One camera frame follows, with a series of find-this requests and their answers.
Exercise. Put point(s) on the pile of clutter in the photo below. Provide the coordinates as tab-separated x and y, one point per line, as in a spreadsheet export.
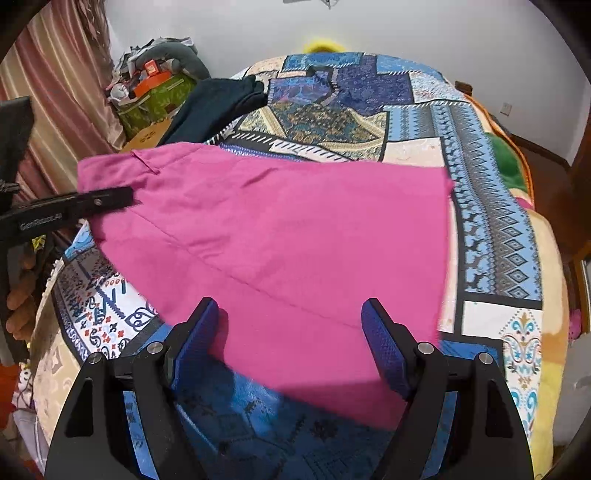
138	69

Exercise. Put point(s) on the yellow foam tube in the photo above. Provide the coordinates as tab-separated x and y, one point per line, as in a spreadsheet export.
323	45

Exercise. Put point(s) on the pink pants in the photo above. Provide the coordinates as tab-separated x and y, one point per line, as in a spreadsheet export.
286	249

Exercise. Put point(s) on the grey plush toy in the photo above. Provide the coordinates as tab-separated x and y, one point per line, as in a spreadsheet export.
184	57

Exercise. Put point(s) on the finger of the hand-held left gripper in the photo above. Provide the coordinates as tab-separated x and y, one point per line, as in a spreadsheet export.
99	201

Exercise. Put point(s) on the striped brown curtain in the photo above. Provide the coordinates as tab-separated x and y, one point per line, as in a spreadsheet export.
51	83

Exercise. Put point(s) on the patchwork printed blanket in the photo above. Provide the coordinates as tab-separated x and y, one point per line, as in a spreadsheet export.
369	161

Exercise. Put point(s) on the wooden wardrobe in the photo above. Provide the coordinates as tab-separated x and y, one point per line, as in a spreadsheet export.
581	221

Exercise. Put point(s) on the dark folded garment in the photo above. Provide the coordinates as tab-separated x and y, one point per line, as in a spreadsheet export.
217	108

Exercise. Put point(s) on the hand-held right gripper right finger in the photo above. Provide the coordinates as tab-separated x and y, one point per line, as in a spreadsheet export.
388	353

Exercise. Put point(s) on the wooden lap desk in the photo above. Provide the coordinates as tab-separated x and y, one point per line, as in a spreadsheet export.
145	134

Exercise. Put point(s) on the person's left hand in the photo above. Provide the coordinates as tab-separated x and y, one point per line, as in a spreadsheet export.
21	318

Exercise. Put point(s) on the wall socket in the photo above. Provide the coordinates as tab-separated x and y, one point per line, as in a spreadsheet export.
507	108

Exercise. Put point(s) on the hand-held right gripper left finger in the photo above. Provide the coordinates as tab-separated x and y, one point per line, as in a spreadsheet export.
199	344

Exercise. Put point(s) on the green storage bag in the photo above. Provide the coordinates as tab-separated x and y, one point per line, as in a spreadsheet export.
154	99

